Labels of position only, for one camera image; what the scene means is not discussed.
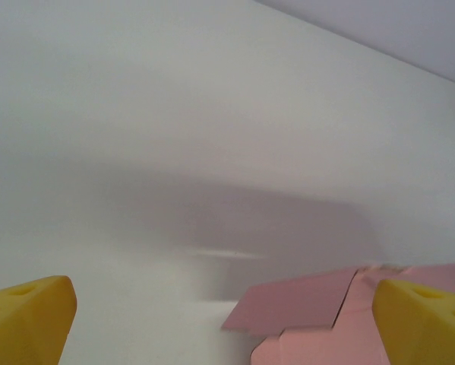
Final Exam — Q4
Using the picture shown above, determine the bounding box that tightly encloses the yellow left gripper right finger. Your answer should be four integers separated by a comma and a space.
372, 278, 455, 365

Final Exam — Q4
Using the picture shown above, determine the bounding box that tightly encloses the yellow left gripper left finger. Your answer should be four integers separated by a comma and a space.
0, 275, 77, 365

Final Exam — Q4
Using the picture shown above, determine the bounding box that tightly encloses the pink paper box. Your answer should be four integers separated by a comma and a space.
221, 261, 455, 365

